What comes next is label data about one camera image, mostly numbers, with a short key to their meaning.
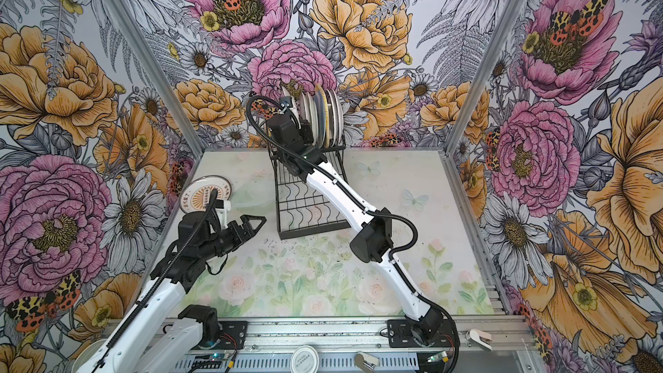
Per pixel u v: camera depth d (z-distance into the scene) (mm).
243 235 693
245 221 701
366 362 686
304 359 657
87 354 637
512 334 758
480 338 717
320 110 894
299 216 990
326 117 827
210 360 715
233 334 737
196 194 1054
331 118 832
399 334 738
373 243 610
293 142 628
